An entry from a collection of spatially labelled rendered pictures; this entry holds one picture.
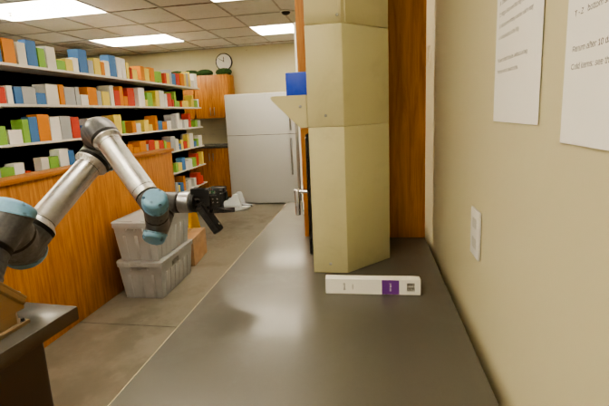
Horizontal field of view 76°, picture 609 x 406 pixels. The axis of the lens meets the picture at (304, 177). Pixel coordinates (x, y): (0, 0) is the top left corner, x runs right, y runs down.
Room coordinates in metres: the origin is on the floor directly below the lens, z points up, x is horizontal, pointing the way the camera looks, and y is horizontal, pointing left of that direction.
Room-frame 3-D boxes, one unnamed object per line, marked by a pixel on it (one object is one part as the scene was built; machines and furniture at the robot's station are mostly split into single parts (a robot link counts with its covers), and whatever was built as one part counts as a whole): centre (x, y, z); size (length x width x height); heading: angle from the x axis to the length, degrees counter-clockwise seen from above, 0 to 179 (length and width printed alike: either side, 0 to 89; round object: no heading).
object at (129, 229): (3.28, 1.33, 0.49); 0.60 x 0.42 x 0.33; 170
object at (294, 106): (1.37, 0.01, 1.46); 0.32 x 0.12 x 0.10; 170
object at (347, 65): (1.34, -0.17, 1.33); 0.32 x 0.25 x 0.77; 170
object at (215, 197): (1.32, 0.33, 1.17); 0.12 x 0.08 x 0.09; 80
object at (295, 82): (1.47, 0.00, 1.56); 0.10 x 0.10 x 0.09; 80
